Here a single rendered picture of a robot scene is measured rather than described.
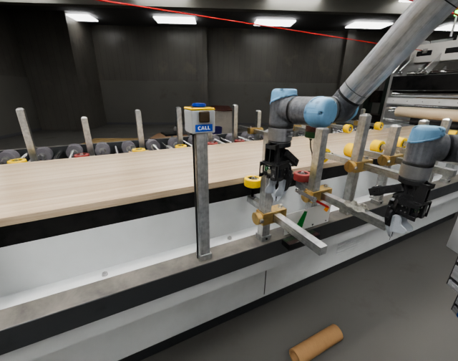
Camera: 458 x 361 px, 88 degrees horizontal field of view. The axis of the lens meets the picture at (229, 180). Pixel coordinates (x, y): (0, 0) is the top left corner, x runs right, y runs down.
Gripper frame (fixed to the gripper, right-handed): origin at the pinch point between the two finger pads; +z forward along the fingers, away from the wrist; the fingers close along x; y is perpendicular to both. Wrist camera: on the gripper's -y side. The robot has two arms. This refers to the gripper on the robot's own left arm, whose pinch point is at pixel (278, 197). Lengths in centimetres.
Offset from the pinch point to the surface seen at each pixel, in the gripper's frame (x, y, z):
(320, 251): 18.3, 2.7, 11.4
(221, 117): -473, -452, 41
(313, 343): 15, -23, 84
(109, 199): -44, 40, 2
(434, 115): 21, -291, -12
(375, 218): 26.9, -20.5, 5.9
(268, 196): -5.6, -2.6, 2.3
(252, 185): -17.9, -9.4, 3.1
